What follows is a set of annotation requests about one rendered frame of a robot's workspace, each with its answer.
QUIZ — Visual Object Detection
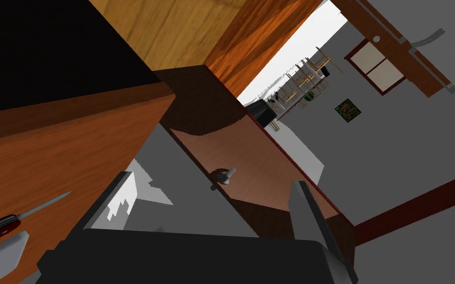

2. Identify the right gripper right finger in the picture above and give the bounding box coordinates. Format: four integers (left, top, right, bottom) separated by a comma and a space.
288, 180, 343, 257

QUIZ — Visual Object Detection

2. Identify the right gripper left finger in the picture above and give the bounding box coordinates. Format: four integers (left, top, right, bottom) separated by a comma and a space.
81, 171, 138, 231

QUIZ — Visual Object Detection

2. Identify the brown wooden door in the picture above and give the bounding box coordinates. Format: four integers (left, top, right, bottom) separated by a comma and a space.
154, 65, 356, 261

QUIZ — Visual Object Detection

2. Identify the grey door knob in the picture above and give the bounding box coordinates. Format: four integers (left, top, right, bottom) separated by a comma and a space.
210, 167, 237, 192

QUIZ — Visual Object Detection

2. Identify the wooden dining table with chairs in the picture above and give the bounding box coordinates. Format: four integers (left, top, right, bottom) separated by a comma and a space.
265, 46, 344, 133

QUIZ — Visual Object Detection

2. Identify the brown framed window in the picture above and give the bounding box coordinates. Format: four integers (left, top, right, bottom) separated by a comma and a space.
343, 38, 407, 97

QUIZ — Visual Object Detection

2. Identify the grey door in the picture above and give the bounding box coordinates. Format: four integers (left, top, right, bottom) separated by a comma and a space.
363, 0, 455, 104

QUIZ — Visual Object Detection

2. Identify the green framed wall picture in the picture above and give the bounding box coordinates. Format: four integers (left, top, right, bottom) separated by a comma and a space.
334, 98, 362, 123

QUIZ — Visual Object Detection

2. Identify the grey lever door handle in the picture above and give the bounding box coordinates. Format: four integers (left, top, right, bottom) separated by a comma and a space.
408, 27, 446, 49

